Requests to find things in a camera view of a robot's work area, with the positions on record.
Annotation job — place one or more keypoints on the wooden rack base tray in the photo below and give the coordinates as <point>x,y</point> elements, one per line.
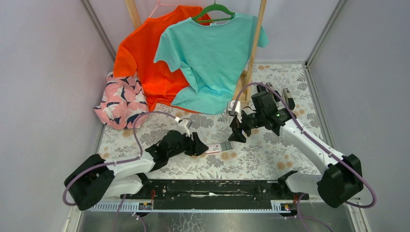
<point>243,80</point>

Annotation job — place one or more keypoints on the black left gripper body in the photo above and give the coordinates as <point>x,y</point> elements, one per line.
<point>186,145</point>

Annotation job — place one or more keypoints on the orange t-shirt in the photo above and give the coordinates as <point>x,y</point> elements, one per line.
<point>135,55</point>

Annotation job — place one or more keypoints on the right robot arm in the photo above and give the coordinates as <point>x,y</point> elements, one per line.
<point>339,175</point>

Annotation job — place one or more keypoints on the wooden rack post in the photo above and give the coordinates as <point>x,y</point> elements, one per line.
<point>133,13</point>
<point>255,41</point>

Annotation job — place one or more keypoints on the red staple box sleeve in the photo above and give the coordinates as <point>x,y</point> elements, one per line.
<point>213,149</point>

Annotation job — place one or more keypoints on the beige and black stapler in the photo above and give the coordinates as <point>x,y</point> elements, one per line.
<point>269,84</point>

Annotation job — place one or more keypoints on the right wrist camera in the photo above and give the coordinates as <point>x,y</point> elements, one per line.
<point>234,109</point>

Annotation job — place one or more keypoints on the teal t-shirt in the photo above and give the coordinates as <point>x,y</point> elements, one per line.
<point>211,59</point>

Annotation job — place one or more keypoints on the pink clothes hanger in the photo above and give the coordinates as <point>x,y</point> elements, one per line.
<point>159,5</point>

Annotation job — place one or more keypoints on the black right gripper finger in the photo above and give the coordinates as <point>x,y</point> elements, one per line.
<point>236,125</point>
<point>237,136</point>

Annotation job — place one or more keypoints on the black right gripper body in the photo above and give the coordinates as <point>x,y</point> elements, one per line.
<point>252,121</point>

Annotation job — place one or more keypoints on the wooden rack right post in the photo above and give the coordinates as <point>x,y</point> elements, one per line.
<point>255,41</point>

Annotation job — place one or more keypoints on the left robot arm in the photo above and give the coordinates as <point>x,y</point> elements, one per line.
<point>96,178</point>

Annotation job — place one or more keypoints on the pink bird-pattern cloth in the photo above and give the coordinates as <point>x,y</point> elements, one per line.
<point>123,100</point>

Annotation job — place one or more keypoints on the wooden rack left post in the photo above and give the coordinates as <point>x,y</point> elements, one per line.
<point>133,13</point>

